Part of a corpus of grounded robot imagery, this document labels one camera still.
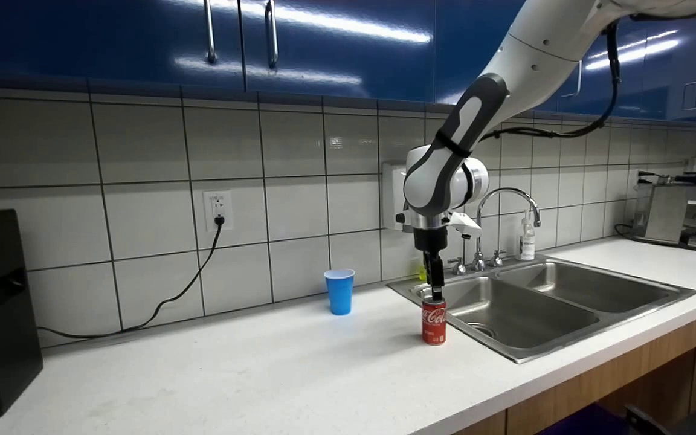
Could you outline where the red soda can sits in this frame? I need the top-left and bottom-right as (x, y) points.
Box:
(420, 296), (449, 349)

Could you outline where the blue plastic cup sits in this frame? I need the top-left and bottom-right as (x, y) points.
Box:
(321, 268), (357, 317)

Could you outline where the black chair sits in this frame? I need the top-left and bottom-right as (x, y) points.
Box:
(623, 404), (696, 435)

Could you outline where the white wall dispenser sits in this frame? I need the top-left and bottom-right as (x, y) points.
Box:
(380, 164), (409, 233)

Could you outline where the black box appliance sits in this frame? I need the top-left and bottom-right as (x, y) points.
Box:
(0, 207), (45, 435)

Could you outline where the stainless steel double sink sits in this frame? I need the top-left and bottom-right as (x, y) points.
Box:
(387, 257), (696, 366)

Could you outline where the silver espresso machine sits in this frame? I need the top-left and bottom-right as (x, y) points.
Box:
(633, 166), (696, 257)

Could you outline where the chrome sink faucet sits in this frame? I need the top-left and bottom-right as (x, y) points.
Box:
(451, 186), (543, 275)

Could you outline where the white wall outlet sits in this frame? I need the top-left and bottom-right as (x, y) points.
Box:
(202, 188), (234, 233)

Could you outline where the clear soap pump bottle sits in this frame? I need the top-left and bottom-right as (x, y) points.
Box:
(520, 215), (539, 261)

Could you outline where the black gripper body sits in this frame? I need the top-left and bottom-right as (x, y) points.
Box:
(411, 226), (451, 273)

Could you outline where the black power cord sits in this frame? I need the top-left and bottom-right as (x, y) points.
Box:
(37, 215), (228, 340)

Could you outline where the blue waste bin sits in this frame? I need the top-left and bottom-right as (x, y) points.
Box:
(537, 404), (633, 435)

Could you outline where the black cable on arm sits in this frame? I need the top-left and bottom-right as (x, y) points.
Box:
(479, 20), (623, 146)

